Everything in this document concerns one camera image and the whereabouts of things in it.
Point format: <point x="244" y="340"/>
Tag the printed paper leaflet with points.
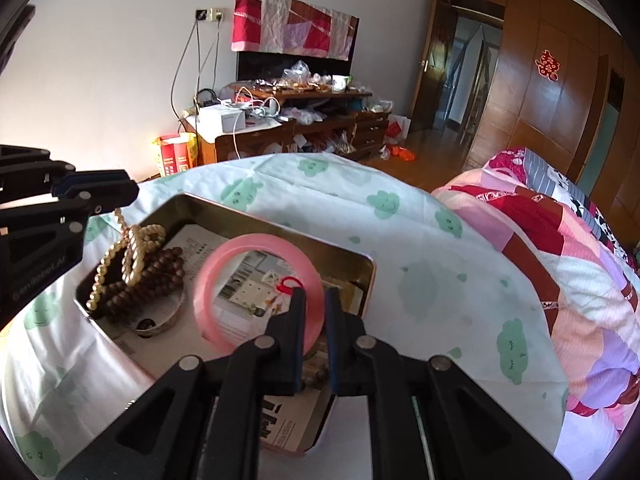
<point x="250" y="300"/>

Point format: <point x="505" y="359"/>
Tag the wall socket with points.
<point x="209" y="15"/>

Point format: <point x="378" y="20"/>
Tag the wooden wardrobe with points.
<point x="540" y="125"/>

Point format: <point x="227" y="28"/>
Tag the wooden door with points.
<point x="432" y="70"/>

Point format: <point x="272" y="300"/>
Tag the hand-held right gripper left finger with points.
<point x="287" y="340"/>

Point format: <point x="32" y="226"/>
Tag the pink tin box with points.
<point x="345" y="272"/>

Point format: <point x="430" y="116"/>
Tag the white cardboard box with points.
<point x="220" y="121"/>

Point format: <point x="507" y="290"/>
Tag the black television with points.
<point x="260" y="67"/>

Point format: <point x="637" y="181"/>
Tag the red paper decoration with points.
<point x="546" y="65"/>

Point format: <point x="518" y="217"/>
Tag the patchwork quilt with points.
<point x="575" y="270"/>

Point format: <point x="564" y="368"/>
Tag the white cup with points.
<point x="340" y="83"/>

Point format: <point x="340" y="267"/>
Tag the orange plastic bag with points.
<point x="401" y="153"/>

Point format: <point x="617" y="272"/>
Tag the wooden TV cabinet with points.
<point x="370" y="127"/>

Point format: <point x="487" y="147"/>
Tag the white paper bag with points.
<point x="397" y="127"/>

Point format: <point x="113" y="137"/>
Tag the silver bangle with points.
<point x="172" y="316"/>

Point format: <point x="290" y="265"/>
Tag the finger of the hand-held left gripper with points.
<point x="110" y="197"/>
<point x="100" y="177"/>

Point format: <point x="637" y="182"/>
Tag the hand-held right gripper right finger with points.
<point x="345" y="350"/>

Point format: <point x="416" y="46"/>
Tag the red yellow paper bag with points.
<point x="172" y="155"/>

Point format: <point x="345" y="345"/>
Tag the pink bangle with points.
<point x="202" y="300"/>

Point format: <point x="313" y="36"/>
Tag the clear plastic bag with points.
<point x="297" y="72"/>

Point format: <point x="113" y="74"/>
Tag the red patchwork cloth cover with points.
<point x="295" y="25"/>

